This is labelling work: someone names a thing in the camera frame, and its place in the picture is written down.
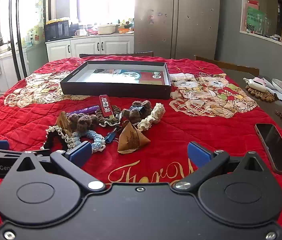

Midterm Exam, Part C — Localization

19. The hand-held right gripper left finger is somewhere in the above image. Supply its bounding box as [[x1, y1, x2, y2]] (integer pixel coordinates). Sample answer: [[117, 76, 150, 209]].
[[11, 141, 106, 193]]

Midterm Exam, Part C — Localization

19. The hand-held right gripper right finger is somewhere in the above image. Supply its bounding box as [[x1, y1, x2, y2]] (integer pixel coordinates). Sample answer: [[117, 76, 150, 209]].
[[172, 141, 266, 192]]

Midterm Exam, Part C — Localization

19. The light blue crochet scrunchie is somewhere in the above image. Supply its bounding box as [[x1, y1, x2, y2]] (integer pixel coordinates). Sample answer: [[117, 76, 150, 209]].
[[70, 129, 106, 153]]

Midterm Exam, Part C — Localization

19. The tan pyramid paper packet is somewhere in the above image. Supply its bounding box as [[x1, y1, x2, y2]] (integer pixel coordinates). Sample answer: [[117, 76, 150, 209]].
[[55, 111, 73, 133], [117, 120, 151, 155]]

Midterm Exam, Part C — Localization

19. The red printed packet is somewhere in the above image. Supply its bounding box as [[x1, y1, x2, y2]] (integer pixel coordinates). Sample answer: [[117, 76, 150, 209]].
[[98, 94, 115, 120]]

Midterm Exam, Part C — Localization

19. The cream crochet scrunchie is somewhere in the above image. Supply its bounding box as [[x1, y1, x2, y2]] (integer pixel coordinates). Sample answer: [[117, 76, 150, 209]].
[[137, 103, 166, 132]]

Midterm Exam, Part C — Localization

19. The black shallow box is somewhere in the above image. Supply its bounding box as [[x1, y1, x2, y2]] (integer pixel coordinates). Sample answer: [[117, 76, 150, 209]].
[[60, 60, 172, 100]]

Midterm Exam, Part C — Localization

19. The red printed blanket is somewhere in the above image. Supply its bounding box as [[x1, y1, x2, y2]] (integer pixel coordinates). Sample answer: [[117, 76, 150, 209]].
[[0, 55, 282, 230]]

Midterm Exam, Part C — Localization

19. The blue binder clip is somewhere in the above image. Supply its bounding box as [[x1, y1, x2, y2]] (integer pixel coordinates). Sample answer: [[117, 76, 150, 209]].
[[104, 130, 123, 144]]

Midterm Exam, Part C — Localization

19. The black and white scrunchie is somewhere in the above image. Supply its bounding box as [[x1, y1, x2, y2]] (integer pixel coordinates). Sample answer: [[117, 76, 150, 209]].
[[42, 126, 73, 152]]

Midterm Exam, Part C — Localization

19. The purple tube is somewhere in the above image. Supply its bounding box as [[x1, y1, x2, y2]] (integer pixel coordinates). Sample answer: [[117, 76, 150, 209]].
[[67, 105, 100, 117]]

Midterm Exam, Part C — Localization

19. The brown braided scrunchie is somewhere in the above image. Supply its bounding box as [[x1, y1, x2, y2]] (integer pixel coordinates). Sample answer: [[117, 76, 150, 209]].
[[95, 105, 123, 128]]

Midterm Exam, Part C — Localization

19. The brown furry blue-toothed hair clip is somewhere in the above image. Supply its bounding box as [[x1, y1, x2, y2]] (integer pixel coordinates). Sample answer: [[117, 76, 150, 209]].
[[122, 100, 153, 124]]

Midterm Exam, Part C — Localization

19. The black smartphone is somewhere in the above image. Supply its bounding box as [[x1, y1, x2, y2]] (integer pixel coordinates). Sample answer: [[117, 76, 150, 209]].
[[254, 123, 282, 174]]

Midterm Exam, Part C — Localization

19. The white kitchen counter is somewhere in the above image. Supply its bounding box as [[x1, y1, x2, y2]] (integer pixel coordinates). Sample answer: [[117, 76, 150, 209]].
[[0, 49, 30, 94]]

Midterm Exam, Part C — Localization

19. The brown woven trivet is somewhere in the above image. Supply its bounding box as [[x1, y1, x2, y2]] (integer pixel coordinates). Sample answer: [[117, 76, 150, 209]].
[[245, 84, 276, 103]]

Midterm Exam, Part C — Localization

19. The dark wooden chair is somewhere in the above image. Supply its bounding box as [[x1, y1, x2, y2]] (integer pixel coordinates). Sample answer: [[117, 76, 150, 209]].
[[79, 51, 154, 58]]

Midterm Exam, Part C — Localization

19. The white counter cabinet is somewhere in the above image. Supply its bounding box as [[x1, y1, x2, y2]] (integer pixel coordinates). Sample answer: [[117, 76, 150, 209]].
[[45, 35, 134, 62]]

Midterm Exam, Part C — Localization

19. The black framed glass door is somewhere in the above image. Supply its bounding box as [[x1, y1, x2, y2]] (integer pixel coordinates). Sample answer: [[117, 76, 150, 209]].
[[9, 0, 30, 80]]

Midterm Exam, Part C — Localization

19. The black microwave oven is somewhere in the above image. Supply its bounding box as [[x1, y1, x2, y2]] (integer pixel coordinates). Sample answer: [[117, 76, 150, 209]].
[[44, 20, 70, 42]]

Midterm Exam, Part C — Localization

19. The silver refrigerator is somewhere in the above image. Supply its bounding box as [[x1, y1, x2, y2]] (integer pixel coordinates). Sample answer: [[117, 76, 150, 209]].
[[133, 0, 221, 60]]

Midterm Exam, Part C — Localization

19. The white plastic basin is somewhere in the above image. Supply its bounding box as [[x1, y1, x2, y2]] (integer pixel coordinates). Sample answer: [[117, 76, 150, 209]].
[[97, 24, 118, 35]]

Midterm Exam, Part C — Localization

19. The green paper sheet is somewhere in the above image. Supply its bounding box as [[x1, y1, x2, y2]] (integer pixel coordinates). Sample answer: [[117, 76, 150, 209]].
[[246, 7, 265, 32]]

